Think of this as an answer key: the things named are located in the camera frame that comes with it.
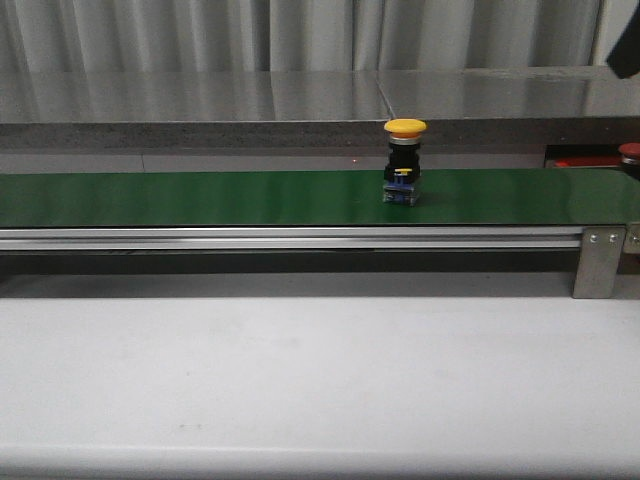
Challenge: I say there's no grey stone counter slab right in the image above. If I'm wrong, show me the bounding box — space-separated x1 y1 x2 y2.
377 66 639 168

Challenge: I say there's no red plastic tray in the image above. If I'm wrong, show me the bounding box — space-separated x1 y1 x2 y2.
547 155 620 169

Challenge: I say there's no grey stone counter slab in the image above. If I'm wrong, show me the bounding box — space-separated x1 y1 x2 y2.
1 72 390 173
377 66 639 168

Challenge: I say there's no red push button front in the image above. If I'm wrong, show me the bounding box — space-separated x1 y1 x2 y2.
618 142 640 180

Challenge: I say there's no yellow push button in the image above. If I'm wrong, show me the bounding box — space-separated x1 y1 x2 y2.
383 118 428 206

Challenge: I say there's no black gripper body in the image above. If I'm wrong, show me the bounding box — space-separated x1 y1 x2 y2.
606 22 639 79

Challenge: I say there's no steel conveyor end plate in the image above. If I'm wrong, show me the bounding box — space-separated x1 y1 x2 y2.
623 221 640 255

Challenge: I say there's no aluminium conveyor frame rail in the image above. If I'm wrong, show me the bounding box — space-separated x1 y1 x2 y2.
1 226 583 252

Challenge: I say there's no white pleated curtain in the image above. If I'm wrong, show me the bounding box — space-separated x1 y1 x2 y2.
1 1 636 73

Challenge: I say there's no steel conveyor support bracket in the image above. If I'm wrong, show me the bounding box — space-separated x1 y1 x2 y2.
572 226 626 299

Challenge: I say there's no green conveyor belt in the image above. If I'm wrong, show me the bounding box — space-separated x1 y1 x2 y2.
1 169 639 228

